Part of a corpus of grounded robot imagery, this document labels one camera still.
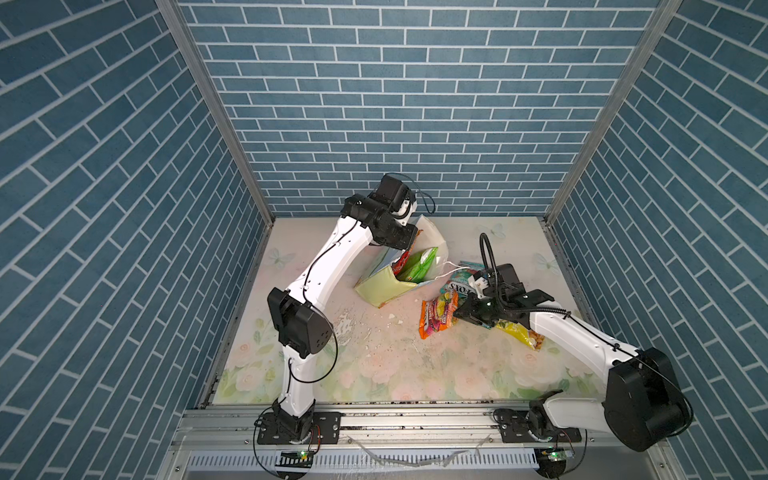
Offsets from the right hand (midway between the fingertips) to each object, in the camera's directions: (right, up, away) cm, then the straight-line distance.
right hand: (455, 313), depth 84 cm
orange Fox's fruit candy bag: (-5, -1, +3) cm, 6 cm away
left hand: (-11, +20, -4) cm, 23 cm away
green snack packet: (-10, +13, +5) cm, 17 cm away
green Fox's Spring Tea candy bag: (+7, -2, -7) cm, 10 cm away
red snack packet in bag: (-16, +14, 0) cm, 21 cm away
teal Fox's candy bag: (+4, +8, +15) cm, 17 cm away
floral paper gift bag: (-19, +12, -10) cm, 24 cm away
